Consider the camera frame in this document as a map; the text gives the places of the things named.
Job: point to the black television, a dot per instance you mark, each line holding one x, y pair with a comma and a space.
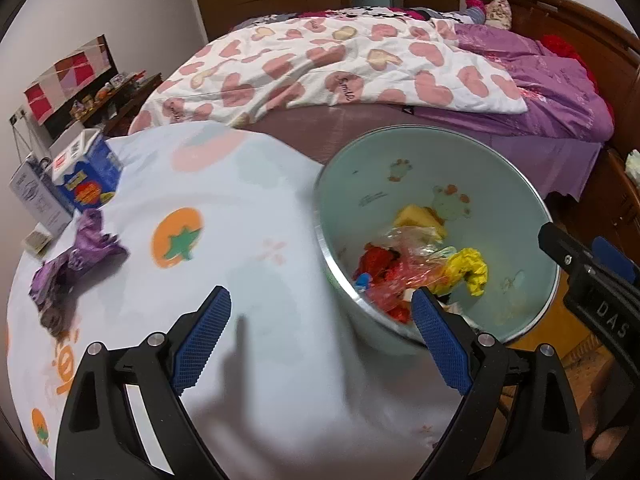
112, 55

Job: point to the red foam fruit net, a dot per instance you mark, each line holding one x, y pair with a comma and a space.
379, 261

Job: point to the white blanket pink hearts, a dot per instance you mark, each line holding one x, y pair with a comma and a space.
325, 75

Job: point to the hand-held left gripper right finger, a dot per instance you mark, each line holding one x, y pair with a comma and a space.
440, 342

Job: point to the mauve bed sheet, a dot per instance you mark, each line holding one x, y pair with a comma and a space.
525, 155

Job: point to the red orange foil wrapper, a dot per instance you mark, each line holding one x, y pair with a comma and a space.
400, 312

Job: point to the black white pink printed blanket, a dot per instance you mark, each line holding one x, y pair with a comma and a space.
350, 14

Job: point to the white cardboard box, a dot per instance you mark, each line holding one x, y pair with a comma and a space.
37, 200

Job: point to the pink translucent wrapper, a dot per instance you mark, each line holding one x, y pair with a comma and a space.
400, 287

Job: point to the yellow wrapper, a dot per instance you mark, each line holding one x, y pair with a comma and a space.
467, 270

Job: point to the pale green round trash bin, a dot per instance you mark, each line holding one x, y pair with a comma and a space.
475, 170

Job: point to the purple satin quilt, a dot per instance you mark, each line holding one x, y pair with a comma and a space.
550, 95

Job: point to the wooden television cabinet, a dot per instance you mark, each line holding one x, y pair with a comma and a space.
130, 97

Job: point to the checkered cloth television cover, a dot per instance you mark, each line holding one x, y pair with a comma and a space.
65, 80

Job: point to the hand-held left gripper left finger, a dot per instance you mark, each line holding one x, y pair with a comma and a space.
200, 345

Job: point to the yellow sponge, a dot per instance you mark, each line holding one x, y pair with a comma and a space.
415, 217

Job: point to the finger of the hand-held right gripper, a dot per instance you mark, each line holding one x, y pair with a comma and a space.
562, 245
612, 260

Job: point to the red fluffy cloth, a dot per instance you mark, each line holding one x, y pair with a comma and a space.
565, 50

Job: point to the person's right hand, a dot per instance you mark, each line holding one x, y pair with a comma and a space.
612, 444

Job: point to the white tablecloth orange fruit print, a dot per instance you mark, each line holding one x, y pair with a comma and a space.
260, 260

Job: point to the wooden bed frame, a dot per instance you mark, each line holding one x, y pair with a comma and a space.
590, 25

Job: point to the blue and white carton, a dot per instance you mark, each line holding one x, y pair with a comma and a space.
90, 182

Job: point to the floral pillow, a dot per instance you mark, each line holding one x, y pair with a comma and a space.
499, 9

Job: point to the clear plastic bag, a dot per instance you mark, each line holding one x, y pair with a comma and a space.
417, 246

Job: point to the purple wrapper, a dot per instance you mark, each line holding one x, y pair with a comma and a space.
75, 260

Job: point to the white tissue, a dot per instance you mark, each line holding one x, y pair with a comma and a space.
633, 165

